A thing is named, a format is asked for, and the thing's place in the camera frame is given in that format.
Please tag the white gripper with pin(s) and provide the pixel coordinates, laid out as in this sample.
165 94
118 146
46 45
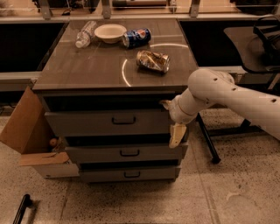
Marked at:
176 113

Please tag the grey top drawer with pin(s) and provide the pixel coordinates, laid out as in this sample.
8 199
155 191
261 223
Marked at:
109 122

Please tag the grey drawer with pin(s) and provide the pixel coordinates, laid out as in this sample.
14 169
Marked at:
109 122
131 174
123 153

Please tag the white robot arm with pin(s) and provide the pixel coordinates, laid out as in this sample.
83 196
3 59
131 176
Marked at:
206 87

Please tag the grey bottom drawer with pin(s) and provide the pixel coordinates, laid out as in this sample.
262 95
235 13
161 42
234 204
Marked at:
131 174

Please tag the grey drawer cabinet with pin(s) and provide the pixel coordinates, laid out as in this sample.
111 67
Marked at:
106 77

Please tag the grey middle drawer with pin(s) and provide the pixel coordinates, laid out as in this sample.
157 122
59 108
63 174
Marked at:
123 153

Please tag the crushed gold can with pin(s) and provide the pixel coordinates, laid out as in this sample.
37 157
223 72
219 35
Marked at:
154 61

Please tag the black table leg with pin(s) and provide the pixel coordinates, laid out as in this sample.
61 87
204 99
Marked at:
215 157

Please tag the blue Pepsi can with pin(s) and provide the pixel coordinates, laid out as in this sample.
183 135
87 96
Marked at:
135 38

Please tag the white paper bowl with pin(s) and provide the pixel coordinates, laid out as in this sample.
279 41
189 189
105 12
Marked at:
110 33

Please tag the black office chair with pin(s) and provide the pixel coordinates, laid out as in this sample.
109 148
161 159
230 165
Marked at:
259 47

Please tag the clear plastic water bottle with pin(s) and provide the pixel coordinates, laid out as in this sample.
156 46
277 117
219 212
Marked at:
86 35

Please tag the small orange ball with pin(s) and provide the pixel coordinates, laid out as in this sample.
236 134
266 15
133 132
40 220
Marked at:
53 142

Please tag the brown cardboard box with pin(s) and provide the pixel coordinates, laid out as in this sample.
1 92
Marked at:
28 133

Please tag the black bar on floor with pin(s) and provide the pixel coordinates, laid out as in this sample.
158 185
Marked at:
26 202

